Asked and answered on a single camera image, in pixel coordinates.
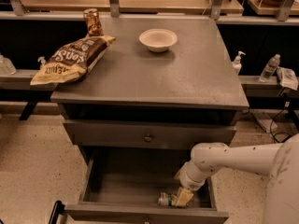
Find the grey open middle drawer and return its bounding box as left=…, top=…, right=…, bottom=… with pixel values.
left=65, top=147, right=229, bottom=224

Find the green silver 7up can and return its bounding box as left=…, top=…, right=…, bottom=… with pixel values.
left=158, top=192, right=178, bottom=206

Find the brown patterned drink can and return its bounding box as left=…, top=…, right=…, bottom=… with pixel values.
left=83, top=8, right=104, bottom=36

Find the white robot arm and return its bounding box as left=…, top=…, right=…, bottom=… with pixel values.
left=175, top=134, right=299, bottom=224

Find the brown yellow chip bag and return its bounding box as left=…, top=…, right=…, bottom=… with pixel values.
left=30, top=35, right=116, bottom=86

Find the black handle bottom left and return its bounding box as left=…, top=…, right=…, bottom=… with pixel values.
left=49, top=200, right=64, bottom=224

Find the small left pump bottle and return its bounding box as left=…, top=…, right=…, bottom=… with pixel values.
left=37, top=56, right=47, bottom=69

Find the white pump sanitizer bottle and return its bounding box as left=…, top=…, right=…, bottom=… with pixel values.
left=232, top=51, right=245, bottom=74

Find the clear plastic water bottle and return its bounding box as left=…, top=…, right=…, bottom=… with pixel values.
left=259, top=54, right=280, bottom=82

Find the grey top drawer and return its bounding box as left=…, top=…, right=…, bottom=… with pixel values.
left=64, top=119, right=236, bottom=149

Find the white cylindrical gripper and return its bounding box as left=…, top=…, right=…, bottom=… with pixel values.
left=174, top=161, right=209, bottom=207

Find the white wipes packet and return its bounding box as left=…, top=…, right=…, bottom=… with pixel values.
left=277, top=67, right=298, bottom=91

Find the grey drawer cabinet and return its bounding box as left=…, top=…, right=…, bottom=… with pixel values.
left=51, top=15, right=249, bottom=160

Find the black power adapter cable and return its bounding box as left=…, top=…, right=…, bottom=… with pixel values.
left=268, top=89, right=295, bottom=144

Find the clear plastic container left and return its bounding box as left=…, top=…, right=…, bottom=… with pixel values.
left=0, top=54, right=17, bottom=75

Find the white paper bowl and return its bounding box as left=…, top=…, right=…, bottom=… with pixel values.
left=139, top=29, right=178, bottom=53

